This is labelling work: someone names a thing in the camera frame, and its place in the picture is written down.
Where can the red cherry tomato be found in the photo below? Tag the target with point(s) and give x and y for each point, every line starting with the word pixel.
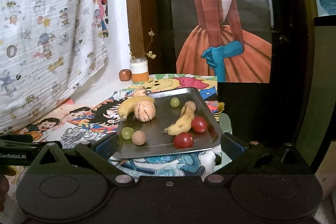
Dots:
pixel 199 125
pixel 183 140

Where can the brown longan on tray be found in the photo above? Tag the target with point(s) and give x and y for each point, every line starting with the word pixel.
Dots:
pixel 191 105

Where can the green grape on tray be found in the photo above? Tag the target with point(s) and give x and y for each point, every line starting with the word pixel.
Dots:
pixel 174 102

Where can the person's left hand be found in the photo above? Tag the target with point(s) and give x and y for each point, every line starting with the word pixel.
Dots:
pixel 4 183

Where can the yellow banana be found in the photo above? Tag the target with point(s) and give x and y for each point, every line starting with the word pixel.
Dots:
pixel 127 106

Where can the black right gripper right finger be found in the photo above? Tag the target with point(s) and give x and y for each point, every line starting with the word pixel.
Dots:
pixel 244 157

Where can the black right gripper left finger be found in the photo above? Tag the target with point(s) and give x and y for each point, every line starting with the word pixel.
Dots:
pixel 95 156

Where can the orange dress girl painting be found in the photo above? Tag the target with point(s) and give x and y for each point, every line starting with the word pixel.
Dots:
pixel 228 39

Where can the large striped pepino melon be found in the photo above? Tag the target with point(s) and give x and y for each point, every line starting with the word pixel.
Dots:
pixel 144 111

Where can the small striped pepino melon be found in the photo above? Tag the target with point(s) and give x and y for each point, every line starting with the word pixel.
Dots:
pixel 140 92

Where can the Winnie the Pooh drawing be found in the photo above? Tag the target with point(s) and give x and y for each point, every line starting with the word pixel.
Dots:
pixel 163 82

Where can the small brown longan fruit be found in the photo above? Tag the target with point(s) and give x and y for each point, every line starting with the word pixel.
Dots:
pixel 138 137

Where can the silver metal tray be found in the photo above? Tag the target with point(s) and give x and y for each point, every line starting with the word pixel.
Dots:
pixel 158 143

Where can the red brown apple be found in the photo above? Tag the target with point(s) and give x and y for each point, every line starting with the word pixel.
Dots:
pixel 125 75

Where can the spotted ripe banana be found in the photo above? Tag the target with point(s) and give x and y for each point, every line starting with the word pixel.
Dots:
pixel 183 123

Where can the green grape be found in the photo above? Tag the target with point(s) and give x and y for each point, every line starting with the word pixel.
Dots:
pixel 127 133
pixel 174 102

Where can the white cartoon print cloth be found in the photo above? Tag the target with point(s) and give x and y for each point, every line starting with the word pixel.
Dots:
pixel 49 49

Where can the white orange jar vase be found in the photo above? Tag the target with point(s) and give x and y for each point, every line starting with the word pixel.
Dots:
pixel 139 70

